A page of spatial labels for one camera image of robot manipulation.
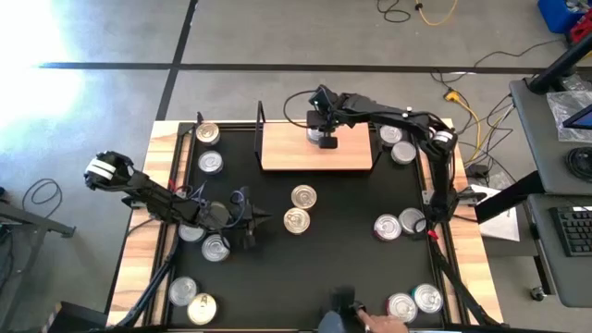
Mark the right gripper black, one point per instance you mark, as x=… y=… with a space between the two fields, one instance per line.
x=319 y=121

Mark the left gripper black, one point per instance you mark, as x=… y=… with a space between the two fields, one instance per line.
x=240 y=215

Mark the gold-lid can blue red label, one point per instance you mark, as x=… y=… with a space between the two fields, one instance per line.
x=296 y=220
x=304 y=197

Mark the silver-lid can green label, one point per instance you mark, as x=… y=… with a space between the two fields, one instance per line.
x=409 y=219
x=390 y=136

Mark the silver-lid can white teal label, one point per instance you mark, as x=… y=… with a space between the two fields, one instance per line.
x=403 y=152

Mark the silver-lid can red label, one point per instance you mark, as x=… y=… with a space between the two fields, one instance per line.
x=387 y=227
x=402 y=307

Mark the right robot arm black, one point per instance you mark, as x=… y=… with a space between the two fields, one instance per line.
x=393 y=115

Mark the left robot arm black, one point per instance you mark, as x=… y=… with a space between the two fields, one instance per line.
x=148 y=192

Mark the black table mat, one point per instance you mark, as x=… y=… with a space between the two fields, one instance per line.
x=277 y=277

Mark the silver-lid can blue label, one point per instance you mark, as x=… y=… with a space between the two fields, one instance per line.
x=211 y=162

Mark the gold-lid can cream label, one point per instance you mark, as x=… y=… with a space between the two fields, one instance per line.
x=207 y=133

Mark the person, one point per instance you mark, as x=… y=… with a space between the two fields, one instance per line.
x=342 y=300

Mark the black power brick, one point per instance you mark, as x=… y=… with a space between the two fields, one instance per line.
x=476 y=170

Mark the white paper sheet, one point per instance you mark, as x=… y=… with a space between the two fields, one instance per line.
x=501 y=229

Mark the grey desk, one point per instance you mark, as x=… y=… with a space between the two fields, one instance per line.
x=532 y=139
x=543 y=259

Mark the grey metal stand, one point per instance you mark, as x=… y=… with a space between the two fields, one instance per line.
x=46 y=223

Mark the clear plastic bag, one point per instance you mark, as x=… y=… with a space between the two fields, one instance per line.
x=559 y=108

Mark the black pole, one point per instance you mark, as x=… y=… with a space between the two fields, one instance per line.
x=555 y=69

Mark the monitor with blue screen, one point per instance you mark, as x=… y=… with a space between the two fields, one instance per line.
x=583 y=119

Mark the caster wheel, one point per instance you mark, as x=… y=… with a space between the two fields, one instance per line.
x=537 y=292

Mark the blue bin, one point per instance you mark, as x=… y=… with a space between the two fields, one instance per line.
x=555 y=16

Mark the black keyboard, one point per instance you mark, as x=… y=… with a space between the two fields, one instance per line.
x=573 y=231

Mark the red box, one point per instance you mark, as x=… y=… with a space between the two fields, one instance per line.
x=583 y=32

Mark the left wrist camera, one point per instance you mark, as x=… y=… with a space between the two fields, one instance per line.
x=245 y=196

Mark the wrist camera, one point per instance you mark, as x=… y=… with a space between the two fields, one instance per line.
x=245 y=196
x=321 y=98

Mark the wooden shelf black metal frame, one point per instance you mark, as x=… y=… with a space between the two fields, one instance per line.
x=287 y=152

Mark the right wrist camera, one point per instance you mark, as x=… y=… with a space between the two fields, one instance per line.
x=321 y=98

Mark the black metal table frame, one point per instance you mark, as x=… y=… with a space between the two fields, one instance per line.
x=185 y=129

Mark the black diagonal frame strut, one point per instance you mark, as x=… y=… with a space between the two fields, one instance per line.
x=458 y=287
x=152 y=289

